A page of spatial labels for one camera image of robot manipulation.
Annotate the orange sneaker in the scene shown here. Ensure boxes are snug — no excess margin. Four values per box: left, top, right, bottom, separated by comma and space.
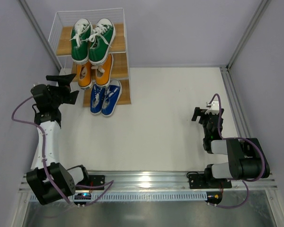
76, 61, 92, 89
91, 53, 114, 87

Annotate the green sneaker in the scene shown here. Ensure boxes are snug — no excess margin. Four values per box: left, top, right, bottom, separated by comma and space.
88, 18, 115, 65
70, 18, 92, 65

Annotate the aluminium front rail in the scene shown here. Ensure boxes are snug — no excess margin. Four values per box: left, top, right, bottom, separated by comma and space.
18, 171, 278, 192

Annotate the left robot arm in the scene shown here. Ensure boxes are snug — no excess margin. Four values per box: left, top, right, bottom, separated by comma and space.
26, 74, 89, 205

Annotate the aluminium frame post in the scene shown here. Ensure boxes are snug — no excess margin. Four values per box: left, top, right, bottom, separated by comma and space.
18, 0, 62, 72
226, 0, 271, 70

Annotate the purple cable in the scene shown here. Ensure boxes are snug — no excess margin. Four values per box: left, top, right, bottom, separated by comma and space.
209, 94, 267, 209
11, 95, 115, 207

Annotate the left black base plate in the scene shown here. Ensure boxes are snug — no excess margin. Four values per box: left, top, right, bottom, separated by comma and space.
76, 175, 105, 190

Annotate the right aluminium frame post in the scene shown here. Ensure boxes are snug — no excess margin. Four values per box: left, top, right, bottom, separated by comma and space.
226, 0, 271, 70

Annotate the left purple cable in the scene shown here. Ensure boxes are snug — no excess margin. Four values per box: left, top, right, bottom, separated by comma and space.
11, 95, 115, 207

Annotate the grey slotted cable duct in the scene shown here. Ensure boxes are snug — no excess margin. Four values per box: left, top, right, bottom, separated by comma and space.
29, 191, 208, 202

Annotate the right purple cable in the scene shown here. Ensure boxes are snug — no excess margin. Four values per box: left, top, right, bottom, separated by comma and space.
209, 94, 267, 209

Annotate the right aluminium frame rail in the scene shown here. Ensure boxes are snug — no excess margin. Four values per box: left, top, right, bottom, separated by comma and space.
220, 66, 252, 138

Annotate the white wire wooden shoe shelf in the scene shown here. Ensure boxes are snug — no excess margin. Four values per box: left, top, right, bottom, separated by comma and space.
48, 8, 132, 105

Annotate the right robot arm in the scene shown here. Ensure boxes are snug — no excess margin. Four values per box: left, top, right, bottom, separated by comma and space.
187, 107, 270, 189

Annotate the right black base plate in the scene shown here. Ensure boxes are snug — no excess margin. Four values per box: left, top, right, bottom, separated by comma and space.
186, 171, 232, 189

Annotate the left aluminium frame post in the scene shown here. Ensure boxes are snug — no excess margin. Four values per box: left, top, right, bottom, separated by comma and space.
18, 0, 62, 72

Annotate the blue sneaker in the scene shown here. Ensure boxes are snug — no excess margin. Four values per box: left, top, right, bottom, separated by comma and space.
101, 79, 122, 117
90, 83, 106, 115

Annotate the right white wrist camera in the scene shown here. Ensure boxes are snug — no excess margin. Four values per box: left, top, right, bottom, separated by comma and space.
205, 101, 220, 115

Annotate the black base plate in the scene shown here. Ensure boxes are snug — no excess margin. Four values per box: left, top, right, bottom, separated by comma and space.
76, 175, 105, 190
186, 171, 232, 189

